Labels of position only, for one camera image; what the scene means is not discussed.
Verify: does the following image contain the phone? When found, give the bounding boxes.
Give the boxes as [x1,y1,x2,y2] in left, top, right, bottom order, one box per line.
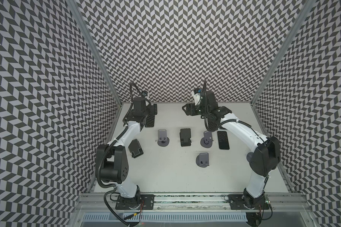
[145,114,155,128]
[207,116,220,131]
[217,131,230,150]

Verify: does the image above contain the black stand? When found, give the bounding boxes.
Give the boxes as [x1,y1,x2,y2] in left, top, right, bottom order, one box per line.
[180,128,191,147]
[128,139,144,159]

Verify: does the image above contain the grey stand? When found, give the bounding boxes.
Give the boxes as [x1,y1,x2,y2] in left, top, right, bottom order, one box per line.
[200,131,213,148]
[196,152,209,168]
[246,152,253,162]
[157,129,170,147]

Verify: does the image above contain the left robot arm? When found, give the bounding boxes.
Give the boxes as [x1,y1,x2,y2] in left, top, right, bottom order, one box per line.
[95,97,152,207]

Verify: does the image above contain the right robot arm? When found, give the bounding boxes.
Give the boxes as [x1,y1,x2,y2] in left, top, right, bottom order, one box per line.
[182,88,281,210]

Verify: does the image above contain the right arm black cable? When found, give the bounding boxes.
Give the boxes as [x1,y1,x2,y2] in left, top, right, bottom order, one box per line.
[201,80,262,140]

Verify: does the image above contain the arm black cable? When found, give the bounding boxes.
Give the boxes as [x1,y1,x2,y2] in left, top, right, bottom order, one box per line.
[95,82,153,227]
[201,80,262,140]

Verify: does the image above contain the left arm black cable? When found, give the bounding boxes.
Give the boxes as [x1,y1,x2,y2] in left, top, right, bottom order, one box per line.
[95,82,153,227]

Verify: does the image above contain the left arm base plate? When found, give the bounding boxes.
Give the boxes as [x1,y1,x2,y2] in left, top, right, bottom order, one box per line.
[115,194,155,211]

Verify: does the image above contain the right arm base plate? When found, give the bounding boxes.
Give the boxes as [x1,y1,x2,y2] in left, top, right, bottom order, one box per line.
[228,194,270,211]

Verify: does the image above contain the aluminium mounting rail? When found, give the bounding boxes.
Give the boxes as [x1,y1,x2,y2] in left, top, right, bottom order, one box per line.
[74,193,312,212]

